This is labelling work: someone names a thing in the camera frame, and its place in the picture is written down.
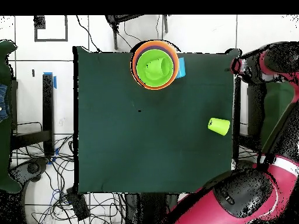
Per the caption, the blue cup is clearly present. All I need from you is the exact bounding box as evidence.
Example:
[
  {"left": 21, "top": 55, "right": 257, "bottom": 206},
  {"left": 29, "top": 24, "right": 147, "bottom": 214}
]
[{"left": 175, "top": 57, "right": 187, "bottom": 79}]

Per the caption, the yellow-green cup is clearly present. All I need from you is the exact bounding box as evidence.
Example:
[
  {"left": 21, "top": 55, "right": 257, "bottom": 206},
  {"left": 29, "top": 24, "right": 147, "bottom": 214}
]
[{"left": 207, "top": 117, "right": 231, "bottom": 137}]

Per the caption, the purple bowl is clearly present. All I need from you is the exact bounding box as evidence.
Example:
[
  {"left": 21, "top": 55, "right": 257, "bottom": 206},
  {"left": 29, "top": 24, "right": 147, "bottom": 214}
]
[{"left": 133, "top": 44, "right": 179, "bottom": 89}]

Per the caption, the orange bowl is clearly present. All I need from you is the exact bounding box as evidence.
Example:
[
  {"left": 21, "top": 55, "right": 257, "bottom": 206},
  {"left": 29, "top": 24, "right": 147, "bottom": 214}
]
[{"left": 130, "top": 40, "right": 180, "bottom": 91}]

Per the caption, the green bowl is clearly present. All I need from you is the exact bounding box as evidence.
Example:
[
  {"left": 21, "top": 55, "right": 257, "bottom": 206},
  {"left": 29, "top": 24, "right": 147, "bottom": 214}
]
[{"left": 135, "top": 49, "right": 175, "bottom": 88}]

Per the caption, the green cloth covered table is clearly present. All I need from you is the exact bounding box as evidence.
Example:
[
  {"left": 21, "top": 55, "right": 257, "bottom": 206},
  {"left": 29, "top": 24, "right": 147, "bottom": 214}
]
[
  {"left": 0, "top": 39, "right": 23, "bottom": 194},
  {"left": 260, "top": 80, "right": 298, "bottom": 149}
]

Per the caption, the dark green table cloth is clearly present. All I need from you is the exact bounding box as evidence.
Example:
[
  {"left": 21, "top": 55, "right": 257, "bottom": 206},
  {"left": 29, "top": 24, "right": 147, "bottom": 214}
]
[{"left": 72, "top": 46, "right": 241, "bottom": 194}]

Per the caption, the black power adapter box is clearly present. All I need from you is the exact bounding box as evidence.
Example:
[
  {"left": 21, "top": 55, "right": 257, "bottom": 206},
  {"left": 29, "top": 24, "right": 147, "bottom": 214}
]
[{"left": 65, "top": 187, "right": 91, "bottom": 222}]

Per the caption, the person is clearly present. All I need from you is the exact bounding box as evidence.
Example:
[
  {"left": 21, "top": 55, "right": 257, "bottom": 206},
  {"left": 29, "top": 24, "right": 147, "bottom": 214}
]
[{"left": 0, "top": 84, "right": 11, "bottom": 123}]

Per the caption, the black camera tripod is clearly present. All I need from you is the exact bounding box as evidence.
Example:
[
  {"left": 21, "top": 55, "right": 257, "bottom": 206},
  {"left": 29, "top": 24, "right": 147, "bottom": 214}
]
[{"left": 105, "top": 15, "right": 169, "bottom": 51}]

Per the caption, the black floor cable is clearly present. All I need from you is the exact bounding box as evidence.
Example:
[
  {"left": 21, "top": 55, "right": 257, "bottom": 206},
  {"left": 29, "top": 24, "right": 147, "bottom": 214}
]
[{"left": 76, "top": 15, "right": 102, "bottom": 53}]

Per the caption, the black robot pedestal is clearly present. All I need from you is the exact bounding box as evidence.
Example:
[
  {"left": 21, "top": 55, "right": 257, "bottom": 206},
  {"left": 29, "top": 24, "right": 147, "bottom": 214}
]
[{"left": 124, "top": 193, "right": 179, "bottom": 224}]

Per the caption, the tangle of cables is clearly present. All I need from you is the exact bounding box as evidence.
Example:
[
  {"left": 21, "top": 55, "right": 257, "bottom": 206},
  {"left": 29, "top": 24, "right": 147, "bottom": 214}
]
[{"left": 13, "top": 135, "right": 124, "bottom": 224}]

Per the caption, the grey pedestal foot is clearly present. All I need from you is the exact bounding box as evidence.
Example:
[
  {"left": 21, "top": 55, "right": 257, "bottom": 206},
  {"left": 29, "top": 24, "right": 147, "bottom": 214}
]
[{"left": 10, "top": 158, "right": 50, "bottom": 185}]

